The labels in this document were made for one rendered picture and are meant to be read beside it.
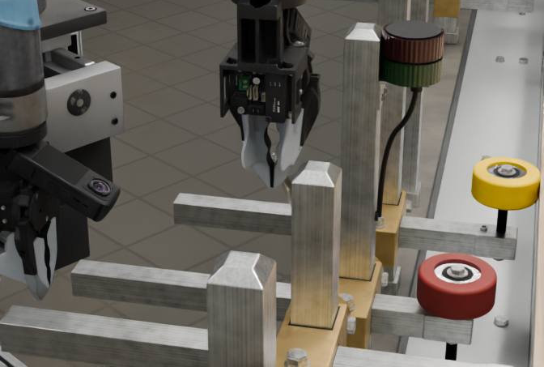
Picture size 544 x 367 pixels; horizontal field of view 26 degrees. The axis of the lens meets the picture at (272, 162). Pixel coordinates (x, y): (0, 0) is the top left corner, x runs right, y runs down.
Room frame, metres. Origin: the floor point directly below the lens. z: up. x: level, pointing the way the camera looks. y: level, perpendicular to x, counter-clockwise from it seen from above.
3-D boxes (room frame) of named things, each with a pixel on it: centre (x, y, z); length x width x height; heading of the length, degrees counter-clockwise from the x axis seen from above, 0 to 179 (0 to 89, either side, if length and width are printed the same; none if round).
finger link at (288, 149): (1.03, -0.01, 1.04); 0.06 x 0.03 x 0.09; 167
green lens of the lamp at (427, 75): (1.09, -0.14, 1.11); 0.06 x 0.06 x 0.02
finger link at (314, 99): (1.05, -0.02, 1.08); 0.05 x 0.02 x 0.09; 77
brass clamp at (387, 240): (1.32, -0.14, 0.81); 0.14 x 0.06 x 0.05; 167
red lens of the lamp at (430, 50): (1.09, -0.14, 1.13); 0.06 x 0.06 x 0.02
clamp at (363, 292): (1.07, -0.09, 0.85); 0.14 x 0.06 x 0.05; 167
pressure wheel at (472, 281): (1.03, -0.19, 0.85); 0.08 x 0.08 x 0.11
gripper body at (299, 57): (1.03, 0.00, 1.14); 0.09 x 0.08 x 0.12; 167
